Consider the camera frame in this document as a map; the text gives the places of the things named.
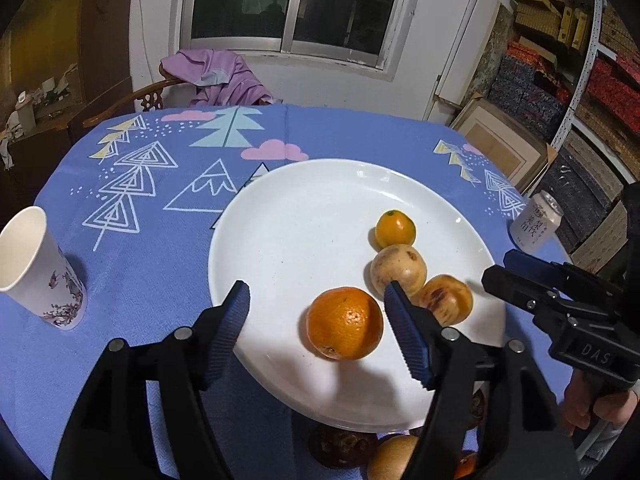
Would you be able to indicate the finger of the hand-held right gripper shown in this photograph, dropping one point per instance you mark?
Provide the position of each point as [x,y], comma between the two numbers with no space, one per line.
[530,262]
[505,280]

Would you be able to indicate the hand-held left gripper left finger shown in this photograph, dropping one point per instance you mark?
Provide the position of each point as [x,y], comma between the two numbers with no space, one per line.
[230,330]

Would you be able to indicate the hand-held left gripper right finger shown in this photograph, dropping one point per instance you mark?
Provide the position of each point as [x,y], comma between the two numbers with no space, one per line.
[407,335]

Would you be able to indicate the large orange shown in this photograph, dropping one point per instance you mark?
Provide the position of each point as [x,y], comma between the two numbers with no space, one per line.
[345,323]

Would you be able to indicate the white oval plate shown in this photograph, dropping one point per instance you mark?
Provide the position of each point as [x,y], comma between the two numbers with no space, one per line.
[300,240]

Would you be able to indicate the large tan speckled fruit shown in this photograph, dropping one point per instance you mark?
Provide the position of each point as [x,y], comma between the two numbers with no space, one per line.
[392,457]

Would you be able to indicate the dark brown mangosteen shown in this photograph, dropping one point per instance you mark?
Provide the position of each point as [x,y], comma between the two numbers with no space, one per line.
[340,447]

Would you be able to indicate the medium orange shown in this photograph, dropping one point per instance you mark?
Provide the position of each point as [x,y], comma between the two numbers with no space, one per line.
[466,466]

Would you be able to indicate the person's right hand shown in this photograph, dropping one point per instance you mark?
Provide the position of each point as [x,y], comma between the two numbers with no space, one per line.
[577,405]

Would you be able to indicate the white drink can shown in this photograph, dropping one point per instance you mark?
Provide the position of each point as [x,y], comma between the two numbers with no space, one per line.
[535,222]

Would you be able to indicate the brown speckled round fruit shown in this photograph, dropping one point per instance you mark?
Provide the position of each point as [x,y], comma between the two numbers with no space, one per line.
[447,297]

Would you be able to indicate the pale yellow round fruit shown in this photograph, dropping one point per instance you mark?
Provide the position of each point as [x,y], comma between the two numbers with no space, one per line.
[398,267]

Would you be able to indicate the blue printed tablecloth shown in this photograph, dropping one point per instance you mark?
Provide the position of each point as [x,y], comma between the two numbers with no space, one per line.
[150,285]

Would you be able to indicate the small orange tangerine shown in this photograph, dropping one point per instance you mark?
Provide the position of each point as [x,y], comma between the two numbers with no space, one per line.
[395,228]

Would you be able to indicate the shelf rack with boxes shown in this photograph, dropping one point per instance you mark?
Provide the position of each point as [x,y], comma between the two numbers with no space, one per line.
[590,110]

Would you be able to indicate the floral paper cup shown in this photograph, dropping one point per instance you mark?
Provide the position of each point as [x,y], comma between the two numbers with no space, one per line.
[35,270]

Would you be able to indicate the speckled stone slab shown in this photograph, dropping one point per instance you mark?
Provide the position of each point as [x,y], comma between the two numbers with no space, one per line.
[492,50]

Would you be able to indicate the wooden chair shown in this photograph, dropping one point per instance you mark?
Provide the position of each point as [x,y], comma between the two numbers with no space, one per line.
[145,95]

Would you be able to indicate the purple cloth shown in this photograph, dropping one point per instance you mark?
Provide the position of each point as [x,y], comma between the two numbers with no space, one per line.
[220,72]

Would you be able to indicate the sliding glass window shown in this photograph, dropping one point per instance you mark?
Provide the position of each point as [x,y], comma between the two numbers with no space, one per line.
[300,5]

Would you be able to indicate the wooden glass cabinet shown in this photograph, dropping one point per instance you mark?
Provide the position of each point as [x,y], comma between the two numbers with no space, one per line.
[60,35]

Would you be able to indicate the white wall panel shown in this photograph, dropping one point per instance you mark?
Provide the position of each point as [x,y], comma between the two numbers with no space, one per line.
[457,50]

